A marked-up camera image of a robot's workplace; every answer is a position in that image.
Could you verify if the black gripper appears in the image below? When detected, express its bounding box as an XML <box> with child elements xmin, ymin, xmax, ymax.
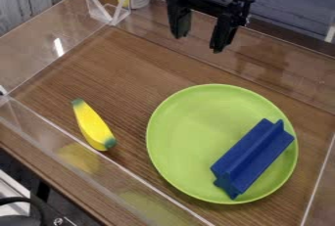
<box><xmin>166</xmin><ymin>0</ymin><xmax>255</xmax><ymax>54</ymax></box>

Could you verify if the yellow toy banana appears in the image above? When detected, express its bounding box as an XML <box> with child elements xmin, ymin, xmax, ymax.
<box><xmin>73</xmin><ymin>99</ymin><xmax>117</xmax><ymax>152</ymax></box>

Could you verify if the green plate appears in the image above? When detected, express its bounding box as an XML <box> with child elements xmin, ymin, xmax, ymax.
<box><xmin>145</xmin><ymin>84</ymin><xmax>299</xmax><ymax>204</ymax></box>

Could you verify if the blue plastic block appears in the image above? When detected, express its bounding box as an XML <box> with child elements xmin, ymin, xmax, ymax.
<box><xmin>211</xmin><ymin>118</ymin><xmax>295</xmax><ymax>200</ymax></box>

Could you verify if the clear acrylic enclosure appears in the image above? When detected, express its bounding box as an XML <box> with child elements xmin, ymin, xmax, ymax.
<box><xmin>0</xmin><ymin>0</ymin><xmax>335</xmax><ymax>226</ymax></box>

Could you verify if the black cable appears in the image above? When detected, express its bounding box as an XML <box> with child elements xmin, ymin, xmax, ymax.
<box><xmin>0</xmin><ymin>197</ymin><xmax>47</xmax><ymax>226</ymax></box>

